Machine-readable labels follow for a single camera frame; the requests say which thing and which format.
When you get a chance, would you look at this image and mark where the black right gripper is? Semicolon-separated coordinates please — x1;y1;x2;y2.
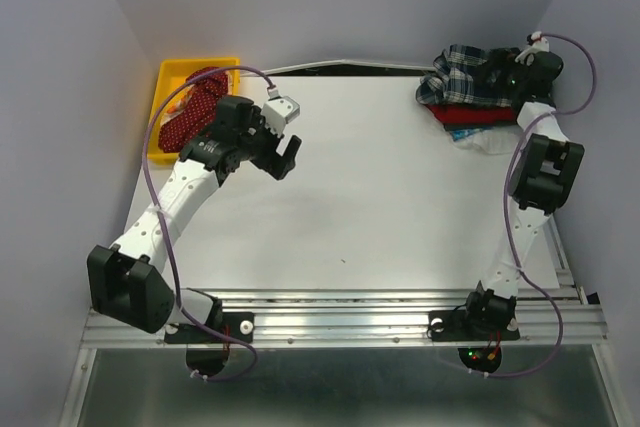
471;47;532;93

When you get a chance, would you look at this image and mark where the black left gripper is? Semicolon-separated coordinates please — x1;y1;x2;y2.
236;106;300;180

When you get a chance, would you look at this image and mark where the navy white plaid skirt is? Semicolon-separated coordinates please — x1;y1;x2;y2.
415;44;519;108

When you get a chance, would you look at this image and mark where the dark red polka dot skirt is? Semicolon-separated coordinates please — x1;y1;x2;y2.
158;72;229;153

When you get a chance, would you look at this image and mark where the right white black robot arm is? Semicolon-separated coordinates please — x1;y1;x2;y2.
458;51;585;340

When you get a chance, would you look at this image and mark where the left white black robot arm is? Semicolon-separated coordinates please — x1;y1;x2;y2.
87;96;301;341

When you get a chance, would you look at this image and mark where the white blue patterned skirt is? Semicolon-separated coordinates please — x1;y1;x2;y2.
449;126;521;155

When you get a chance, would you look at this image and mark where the folded red skirt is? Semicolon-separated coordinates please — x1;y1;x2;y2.
426;104;516;131

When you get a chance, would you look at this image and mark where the orange floral white skirt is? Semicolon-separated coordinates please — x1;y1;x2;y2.
160;72;233;124

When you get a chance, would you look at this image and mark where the yellow plastic bin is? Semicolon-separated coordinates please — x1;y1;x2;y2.
147;57;240;165

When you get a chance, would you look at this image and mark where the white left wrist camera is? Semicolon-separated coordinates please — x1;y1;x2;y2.
261;96;300;137

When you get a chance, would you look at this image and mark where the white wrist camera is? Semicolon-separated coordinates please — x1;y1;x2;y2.
261;96;300;137
515;31;549;66

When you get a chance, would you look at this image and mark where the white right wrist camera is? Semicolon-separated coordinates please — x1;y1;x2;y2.
515;31;549;66

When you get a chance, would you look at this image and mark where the aluminium table frame rail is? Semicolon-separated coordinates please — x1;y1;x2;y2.
79;146;609;349

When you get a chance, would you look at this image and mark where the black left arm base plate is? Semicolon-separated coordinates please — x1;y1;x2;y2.
163;310;255;345

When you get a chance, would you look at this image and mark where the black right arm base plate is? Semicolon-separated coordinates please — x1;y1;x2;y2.
427;309;521;342

